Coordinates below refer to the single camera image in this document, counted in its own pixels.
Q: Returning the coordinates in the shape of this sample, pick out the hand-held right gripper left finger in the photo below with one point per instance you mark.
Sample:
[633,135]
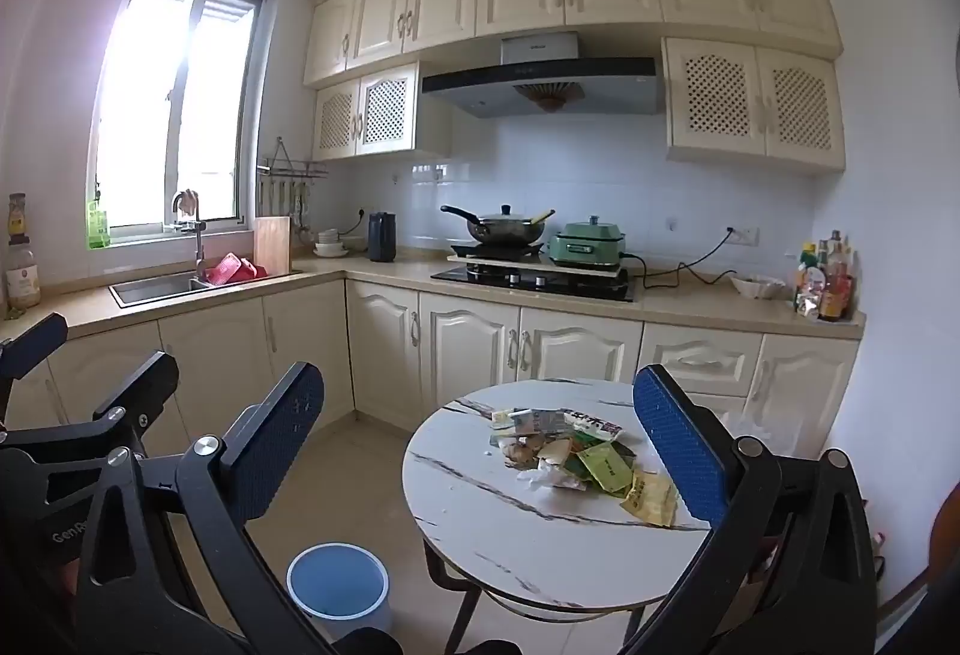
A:
[285,445]

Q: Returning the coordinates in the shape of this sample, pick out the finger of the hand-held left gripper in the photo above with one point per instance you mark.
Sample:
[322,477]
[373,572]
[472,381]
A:
[34,343]
[150,392]

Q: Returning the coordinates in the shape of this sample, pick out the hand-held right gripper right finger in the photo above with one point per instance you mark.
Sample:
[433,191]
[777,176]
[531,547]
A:
[679,452]

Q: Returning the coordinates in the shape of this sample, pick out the pile of snack wrappers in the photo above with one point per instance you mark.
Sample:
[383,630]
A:
[600,467]

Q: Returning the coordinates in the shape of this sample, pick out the blue plastic waste bin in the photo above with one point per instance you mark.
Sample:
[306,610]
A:
[337,580]

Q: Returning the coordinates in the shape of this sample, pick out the glass jar with label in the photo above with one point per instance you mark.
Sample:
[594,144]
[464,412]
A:
[22,280]

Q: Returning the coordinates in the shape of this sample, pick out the steel kitchen sink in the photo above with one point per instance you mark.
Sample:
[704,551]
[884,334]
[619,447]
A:
[157,289]

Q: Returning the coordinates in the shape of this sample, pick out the tall sauce bottle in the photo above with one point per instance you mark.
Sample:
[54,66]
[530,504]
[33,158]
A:
[16,216]

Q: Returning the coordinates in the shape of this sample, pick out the green dish soap bottle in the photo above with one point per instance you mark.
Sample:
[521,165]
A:
[97,226]

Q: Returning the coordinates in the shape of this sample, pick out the metal kitchen faucet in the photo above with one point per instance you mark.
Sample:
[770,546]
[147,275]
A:
[196,235]

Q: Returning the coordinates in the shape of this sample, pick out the round white marble table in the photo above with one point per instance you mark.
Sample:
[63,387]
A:
[465,475]

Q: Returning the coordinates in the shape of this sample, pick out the white scalloped bowl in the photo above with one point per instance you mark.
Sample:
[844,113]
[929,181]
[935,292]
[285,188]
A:
[756,285]

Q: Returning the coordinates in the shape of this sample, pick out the wooden cutting board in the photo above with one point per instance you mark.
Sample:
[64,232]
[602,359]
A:
[271,244]

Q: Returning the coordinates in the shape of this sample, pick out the stack of white bowls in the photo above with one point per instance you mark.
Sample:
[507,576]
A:
[330,242]

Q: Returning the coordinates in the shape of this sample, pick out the cream lower cabinets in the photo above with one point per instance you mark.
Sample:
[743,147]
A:
[465,340]

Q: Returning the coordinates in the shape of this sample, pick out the black gas stove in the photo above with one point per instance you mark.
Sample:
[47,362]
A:
[536,286]

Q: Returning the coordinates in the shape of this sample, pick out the group of condiment bottles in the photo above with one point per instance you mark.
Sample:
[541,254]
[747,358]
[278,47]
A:
[825,283]

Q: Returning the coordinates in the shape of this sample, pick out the green electric cooking pot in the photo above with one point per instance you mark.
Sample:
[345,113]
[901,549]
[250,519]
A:
[589,242]

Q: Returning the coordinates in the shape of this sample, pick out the black electric kettle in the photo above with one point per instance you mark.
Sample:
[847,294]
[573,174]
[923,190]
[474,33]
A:
[381,236]

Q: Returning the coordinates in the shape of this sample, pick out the kitchen window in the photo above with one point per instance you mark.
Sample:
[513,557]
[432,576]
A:
[172,100]

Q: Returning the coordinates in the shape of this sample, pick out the black wok with lid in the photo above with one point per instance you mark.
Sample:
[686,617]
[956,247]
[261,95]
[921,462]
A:
[502,229]

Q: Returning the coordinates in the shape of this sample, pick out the cream lattice door cabinet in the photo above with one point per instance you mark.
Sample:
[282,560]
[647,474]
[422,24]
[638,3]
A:
[750,100]
[382,111]

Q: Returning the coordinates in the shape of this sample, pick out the range hood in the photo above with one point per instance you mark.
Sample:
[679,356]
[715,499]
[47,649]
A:
[540,77]

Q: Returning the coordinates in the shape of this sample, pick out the white wall socket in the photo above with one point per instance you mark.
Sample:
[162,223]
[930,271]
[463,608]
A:
[742,235]

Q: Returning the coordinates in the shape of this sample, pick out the metal utensil wall rack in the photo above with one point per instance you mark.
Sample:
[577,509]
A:
[289,171]

